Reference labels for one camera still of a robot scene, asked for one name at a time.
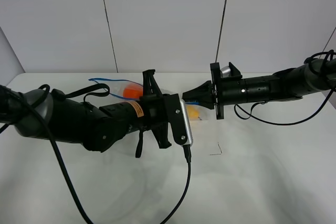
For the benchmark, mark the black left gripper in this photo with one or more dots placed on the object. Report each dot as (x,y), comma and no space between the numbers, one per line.
(155,116)

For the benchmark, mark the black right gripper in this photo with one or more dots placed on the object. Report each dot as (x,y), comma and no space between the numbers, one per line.
(219,92)

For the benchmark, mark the clear zip file bag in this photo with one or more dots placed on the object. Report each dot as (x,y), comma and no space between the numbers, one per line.
(117,86)

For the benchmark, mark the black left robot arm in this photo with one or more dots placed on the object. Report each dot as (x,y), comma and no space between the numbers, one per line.
(53,115)

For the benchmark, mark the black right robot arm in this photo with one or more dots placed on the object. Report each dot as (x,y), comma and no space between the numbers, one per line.
(315,75)

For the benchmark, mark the yellow pear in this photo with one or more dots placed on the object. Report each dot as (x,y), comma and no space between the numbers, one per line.
(193,112)

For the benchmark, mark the orange fruit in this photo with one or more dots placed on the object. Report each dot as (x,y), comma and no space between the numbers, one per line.
(132,91)

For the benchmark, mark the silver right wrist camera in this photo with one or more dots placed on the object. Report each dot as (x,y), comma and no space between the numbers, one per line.
(225,71)

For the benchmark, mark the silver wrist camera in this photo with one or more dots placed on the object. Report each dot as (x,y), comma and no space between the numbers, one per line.
(178,118)
(225,71)

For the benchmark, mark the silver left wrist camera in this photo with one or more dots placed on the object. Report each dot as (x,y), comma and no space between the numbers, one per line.
(178,118)

